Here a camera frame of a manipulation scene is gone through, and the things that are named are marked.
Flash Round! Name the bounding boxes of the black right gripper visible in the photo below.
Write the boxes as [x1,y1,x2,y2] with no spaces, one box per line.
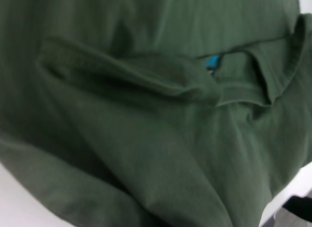
[272,194,312,227]

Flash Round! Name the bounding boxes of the dark green FREE t-shirt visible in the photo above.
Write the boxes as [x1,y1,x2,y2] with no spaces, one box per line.
[0,0,312,227]

